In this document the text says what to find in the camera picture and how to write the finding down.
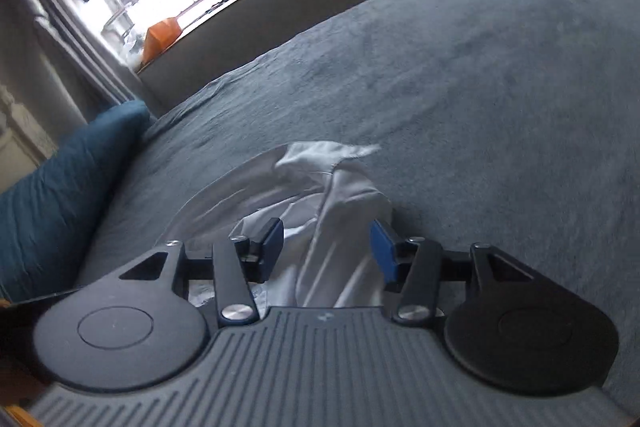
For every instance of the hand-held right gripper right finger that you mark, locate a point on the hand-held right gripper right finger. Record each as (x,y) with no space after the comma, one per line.
(381,247)

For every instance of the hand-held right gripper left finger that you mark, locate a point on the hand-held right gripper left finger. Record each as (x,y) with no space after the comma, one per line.
(274,242)

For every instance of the white button shirt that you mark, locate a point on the white button shirt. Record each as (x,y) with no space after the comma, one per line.
(330,227)

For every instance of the grey bed blanket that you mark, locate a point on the grey bed blanket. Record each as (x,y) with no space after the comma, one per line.
(450,97)

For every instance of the teal pillow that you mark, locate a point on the teal pillow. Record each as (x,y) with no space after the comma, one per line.
(55,197)

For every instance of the orange bag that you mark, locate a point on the orange bag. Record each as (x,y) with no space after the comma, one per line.
(161,39)

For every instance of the grey curtain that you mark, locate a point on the grey curtain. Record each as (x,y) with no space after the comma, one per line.
(85,52)

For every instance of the cream headboard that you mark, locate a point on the cream headboard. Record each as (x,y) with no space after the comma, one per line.
(20,137)

